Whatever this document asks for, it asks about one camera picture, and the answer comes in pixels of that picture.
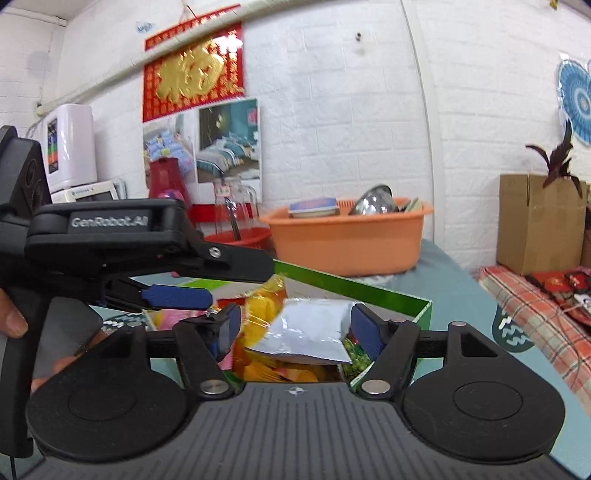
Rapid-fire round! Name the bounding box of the red gold wall hanging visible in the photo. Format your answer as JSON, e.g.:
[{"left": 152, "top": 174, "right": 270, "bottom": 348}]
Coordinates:
[{"left": 142, "top": 4, "right": 245, "bottom": 123}]

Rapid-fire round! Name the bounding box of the green cardboard box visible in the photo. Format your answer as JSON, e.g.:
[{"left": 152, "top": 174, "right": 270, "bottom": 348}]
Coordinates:
[{"left": 185, "top": 259, "right": 434, "bottom": 387}]

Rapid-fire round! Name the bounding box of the pile of assorted snack packets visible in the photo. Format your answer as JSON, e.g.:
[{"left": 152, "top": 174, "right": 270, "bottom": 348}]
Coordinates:
[{"left": 148, "top": 274, "right": 370, "bottom": 384}]

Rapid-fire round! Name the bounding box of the glass pitcher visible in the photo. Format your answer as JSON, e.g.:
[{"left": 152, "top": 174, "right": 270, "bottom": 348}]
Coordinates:
[{"left": 213, "top": 178, "right": 263, "bottom": 241}]

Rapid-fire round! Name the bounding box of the white snack packet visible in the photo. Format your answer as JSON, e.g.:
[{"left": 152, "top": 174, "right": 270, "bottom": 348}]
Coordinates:
[{"left": 247, "top": 298, "right": 365, "bottom": 366}]

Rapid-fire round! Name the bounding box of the beige wrapped pipe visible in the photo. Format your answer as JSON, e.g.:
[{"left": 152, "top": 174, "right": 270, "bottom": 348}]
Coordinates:
[{"left": 34, "top": 0, "right": 402, "bottom": 118}]

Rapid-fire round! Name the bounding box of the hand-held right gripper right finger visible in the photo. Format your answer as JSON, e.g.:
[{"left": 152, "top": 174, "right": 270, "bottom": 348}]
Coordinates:
[{"left": 350, "top": 305, "right": 518, "bottom": 400}]

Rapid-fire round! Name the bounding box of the large cardboard box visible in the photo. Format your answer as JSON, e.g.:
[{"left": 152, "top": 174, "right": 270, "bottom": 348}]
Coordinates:
[{"left": 496, "top": 173, "right": 591, "bottom": 277}]

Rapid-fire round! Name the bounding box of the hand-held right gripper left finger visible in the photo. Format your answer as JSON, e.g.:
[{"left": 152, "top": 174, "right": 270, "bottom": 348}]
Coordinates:
[{"left": 69, "top": 304, "right": 243, "bottom": 398}]

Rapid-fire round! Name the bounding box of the person's left hand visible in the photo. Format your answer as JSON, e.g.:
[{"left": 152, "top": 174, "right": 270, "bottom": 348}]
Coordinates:
[{"left": 0, "top": 294, "right": 109, "bottom": 394}]

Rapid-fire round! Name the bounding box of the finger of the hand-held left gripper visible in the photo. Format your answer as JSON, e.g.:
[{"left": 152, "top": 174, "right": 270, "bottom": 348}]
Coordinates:
[
  {"left": 99, "top": 277, "right": 214, "bottom": 312},
  {"left": 182, "top": 240, "right": 276, "bottom": 284}
]

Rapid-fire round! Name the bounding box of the large blue paper fan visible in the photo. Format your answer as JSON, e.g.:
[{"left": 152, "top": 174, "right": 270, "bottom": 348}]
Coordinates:
[{"left": 556, "top": 52, "right": 591, "bottom": 147}]

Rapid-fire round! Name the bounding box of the red plastic basin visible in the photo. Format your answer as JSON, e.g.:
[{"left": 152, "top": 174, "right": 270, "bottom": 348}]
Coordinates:
[{"left": 203, "top": 227, "right": 273, "bottom": 252}]

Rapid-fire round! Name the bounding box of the white water purifier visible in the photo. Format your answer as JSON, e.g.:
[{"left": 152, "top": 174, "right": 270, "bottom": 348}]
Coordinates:
[{"left": 34, "top": 104, "right": 99, "bottom": 193}]

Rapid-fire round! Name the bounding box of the round patterned tin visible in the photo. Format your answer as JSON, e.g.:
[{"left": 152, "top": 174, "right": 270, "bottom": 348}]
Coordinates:
[{"left": 288, "top": 198, "right": 341, "bottom": 219}]

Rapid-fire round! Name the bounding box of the orange plastic basin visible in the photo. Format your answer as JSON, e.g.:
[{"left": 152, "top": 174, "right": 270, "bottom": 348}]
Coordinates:
[{"left": 259, "top": 198, "right": 435, "bottom": 278}]

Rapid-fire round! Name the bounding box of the red printed bag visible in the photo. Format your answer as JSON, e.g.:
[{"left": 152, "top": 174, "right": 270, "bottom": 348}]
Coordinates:
[{"left": 529, "top": 269, "right": 591, "bottom": 319}]

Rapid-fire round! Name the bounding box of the bedroom wall poster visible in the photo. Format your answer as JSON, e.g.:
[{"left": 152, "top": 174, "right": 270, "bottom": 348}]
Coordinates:
[{"left": 143, "top": 98, "right": 263, "bottom": 204}]

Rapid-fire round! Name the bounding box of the plaid cloth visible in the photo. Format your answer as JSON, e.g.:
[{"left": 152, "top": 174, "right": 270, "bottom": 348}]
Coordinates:
[{"left": 478, "top": 265, "right": 591, "bottom": 402}]

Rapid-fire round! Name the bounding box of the red thermos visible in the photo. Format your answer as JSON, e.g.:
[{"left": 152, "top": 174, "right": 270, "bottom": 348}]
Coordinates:
[{"left": 148, "top": 158, "right": 192, "bottom": 206}]

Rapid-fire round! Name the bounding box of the metal bowl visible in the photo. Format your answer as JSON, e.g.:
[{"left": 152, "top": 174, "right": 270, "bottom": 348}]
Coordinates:
[{"left": 348, "top": 185, "right": 399, "bottom": 216}]

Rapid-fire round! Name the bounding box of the purple leafed plant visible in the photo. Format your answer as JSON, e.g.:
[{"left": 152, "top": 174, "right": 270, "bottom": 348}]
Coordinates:
[{"left": 525, "top": 121, "right": 585, "bottom": 199}]

